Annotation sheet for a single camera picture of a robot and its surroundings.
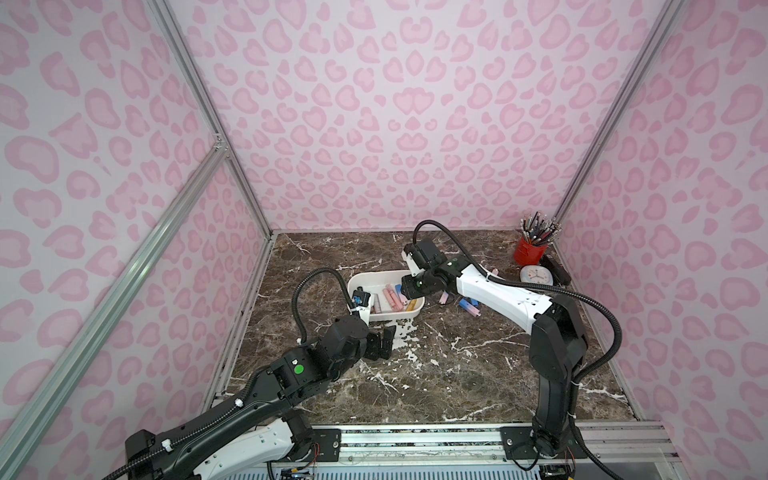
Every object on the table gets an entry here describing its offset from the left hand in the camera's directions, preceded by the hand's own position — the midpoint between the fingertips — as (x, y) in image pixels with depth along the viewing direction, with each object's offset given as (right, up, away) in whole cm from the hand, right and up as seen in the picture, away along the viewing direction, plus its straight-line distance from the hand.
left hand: (382, 324), depth 72 cm
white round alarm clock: (+52, +10, +32) cm, 62 cm away
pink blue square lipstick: (+27, 0, +24) cm, 36 cm away
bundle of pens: (+52, +25, +30) cm, 65 cm away
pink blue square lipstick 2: (+19, +2, +29) cm, 35 cm away
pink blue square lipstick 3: (+39, +11, +34) cm, 53 cm away
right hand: (+7, +7, +17) cm, 19 cm away
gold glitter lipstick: (+8, 0, +26) cm, 27 cm away
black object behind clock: (+58, +10, +28) cm, 65 cm away
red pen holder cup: (+49, +17, +32) cm, 60 cm away
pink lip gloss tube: (+2, +2, +26) cm, 27 cm away
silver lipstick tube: (-3, 0, +25) cm, 25 cm away
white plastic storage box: (-4, +8, +29) cm, 30 cm away
